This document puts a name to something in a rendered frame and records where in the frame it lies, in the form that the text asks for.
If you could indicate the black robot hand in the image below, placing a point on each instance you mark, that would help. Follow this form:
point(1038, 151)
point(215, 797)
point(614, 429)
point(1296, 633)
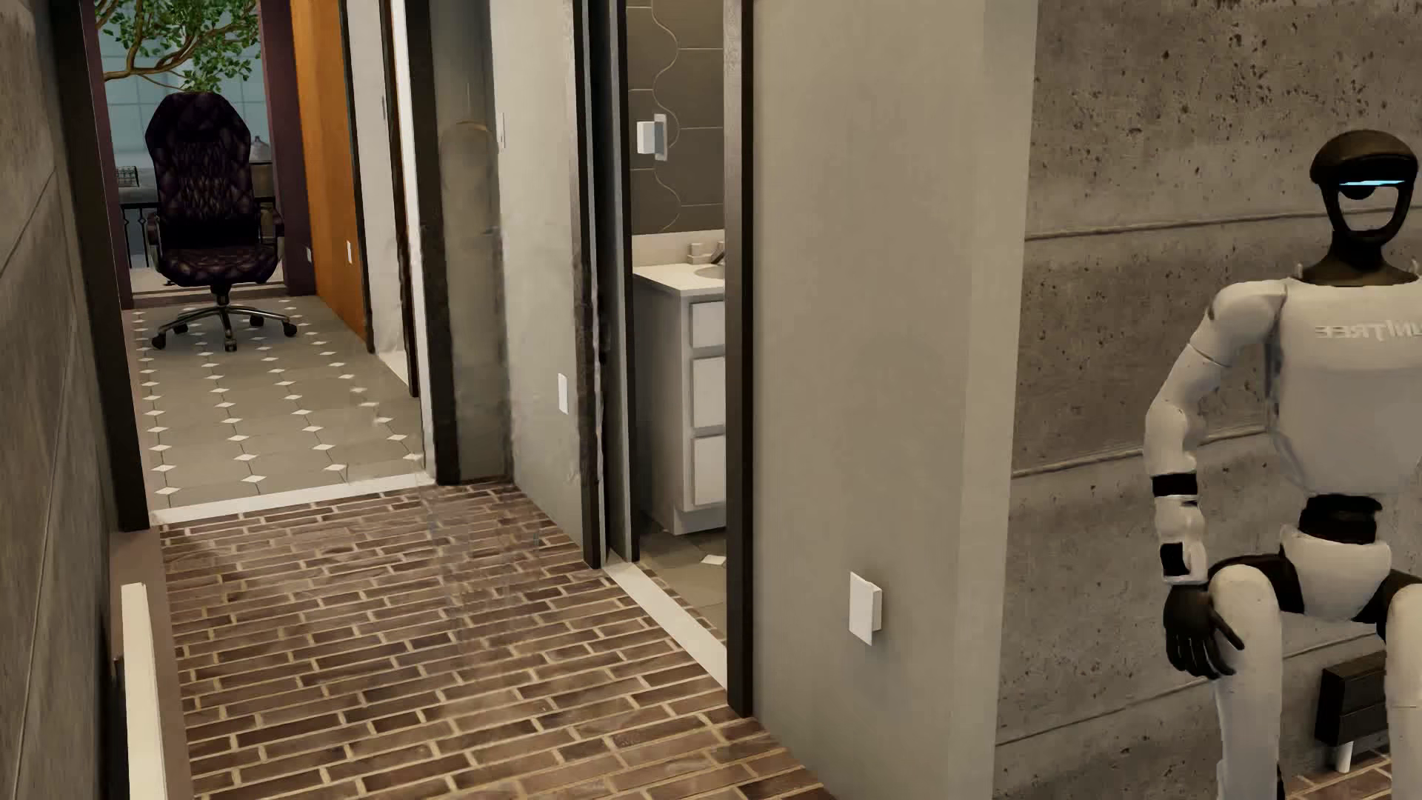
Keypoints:
point(1191, 628)

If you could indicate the white right robot leg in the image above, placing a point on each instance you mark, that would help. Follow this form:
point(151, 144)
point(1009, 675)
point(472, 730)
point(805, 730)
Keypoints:
point(1250, 689)

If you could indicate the white robot leg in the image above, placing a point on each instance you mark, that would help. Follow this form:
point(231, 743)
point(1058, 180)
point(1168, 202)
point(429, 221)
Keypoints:
point(1406, 689)
point(1250, 689)

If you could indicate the white and black robot pelvis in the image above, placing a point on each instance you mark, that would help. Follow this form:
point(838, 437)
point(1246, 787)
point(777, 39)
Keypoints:
point(1339, 556)

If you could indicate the black low cabinet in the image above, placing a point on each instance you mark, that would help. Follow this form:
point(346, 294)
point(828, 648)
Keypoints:
point(1351, 700)

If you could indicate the white left robot leg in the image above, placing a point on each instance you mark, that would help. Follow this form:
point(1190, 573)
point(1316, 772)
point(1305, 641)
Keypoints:
point(1406, 689)

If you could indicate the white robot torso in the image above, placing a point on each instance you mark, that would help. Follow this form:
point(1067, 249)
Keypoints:
point(1339, 389)

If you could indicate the black robot head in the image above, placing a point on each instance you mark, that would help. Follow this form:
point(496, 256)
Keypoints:
point(1362, 217)

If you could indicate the white bathroom vanity cabinet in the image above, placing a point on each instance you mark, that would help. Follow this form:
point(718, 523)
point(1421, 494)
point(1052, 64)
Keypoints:
point(680, 400)

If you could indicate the beige countertop containers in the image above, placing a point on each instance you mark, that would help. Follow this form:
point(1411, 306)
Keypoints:
point(700, 252)

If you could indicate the orange wooden door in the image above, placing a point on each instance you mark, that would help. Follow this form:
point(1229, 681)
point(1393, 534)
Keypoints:
point(328, 167)

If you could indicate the white low ledge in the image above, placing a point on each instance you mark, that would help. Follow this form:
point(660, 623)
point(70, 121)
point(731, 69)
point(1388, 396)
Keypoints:
point(144, 700)

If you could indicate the dark quilted office chair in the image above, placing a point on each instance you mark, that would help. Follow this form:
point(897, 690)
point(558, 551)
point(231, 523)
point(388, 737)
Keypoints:
point(211, 189)

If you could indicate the dark desk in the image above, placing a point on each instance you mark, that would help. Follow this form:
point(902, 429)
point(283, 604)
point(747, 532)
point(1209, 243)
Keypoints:
point(136, 200)

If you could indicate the green leafy tree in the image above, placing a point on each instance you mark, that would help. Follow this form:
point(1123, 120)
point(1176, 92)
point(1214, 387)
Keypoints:
point(200, 39)

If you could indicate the white wall outlet plate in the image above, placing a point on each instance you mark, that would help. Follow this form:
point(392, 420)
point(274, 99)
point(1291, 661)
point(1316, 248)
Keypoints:
point(863, 608)

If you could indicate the small white wall switch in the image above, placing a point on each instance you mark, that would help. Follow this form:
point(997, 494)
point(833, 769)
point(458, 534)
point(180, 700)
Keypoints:
point(562, 393)

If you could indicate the white wall-mounted dispenser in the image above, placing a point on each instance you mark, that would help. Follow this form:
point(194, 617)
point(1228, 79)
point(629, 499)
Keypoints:
point(651, 136)

